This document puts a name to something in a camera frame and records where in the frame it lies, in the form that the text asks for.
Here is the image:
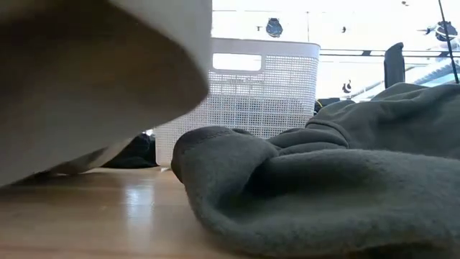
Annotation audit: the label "thin black rod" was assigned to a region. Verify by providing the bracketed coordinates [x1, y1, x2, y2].
[437, 0, 460, 84]

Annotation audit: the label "dark olive green hoodie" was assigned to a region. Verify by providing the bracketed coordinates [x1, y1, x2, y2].
[171, 82, 460, 259]

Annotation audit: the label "small black garment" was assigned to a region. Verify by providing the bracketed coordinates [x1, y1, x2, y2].
[134, 133, 159, 168]

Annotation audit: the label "beige khaki trousers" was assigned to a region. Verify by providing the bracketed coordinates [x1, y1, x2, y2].
[0, 0, 213, 188]

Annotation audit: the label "white plastic laundry basket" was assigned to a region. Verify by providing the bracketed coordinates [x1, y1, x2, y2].
[154, 37, 321, 168]

